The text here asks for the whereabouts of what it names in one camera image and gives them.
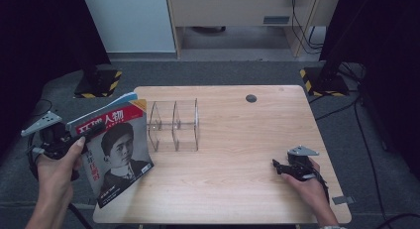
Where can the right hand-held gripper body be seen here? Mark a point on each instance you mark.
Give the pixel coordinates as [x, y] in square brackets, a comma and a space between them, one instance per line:
[302, 168]

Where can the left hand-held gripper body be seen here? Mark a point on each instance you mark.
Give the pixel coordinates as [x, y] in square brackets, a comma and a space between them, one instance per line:
[52, 139]

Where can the magazine with portrait cover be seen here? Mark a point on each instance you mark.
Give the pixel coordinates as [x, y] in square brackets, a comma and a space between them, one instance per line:
[119, 156]

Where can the clear acrylic divider rack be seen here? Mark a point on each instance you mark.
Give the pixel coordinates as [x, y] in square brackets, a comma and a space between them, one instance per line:
[178, 133]

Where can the person's right hand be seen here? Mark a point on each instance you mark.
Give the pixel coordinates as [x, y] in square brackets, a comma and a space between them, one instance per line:
[310, 191]

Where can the person's left hand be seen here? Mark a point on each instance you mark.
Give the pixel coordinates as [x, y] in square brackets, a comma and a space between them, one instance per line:
[54, 179]

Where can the black stand with striped base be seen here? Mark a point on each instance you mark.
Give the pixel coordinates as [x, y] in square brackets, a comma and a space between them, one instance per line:
[325, 83]
[99, 85]

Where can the grey tape piece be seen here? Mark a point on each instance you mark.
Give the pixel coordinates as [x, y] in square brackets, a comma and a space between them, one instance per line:
[342, 200]

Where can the dark round table grommet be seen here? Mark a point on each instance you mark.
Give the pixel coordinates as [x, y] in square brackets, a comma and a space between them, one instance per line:
[251, 98]

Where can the dark curtain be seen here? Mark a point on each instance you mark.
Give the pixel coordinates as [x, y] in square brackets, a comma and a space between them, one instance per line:
[39, 57]
[386, 57]

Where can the white cabinet panel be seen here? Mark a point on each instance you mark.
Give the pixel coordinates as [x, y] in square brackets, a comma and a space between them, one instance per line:
[132, 21]

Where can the grey label on desk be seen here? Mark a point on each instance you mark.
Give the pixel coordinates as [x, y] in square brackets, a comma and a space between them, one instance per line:
[276, 20]

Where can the light wooden desk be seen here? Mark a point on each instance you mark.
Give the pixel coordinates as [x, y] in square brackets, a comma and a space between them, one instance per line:
[237, 7]

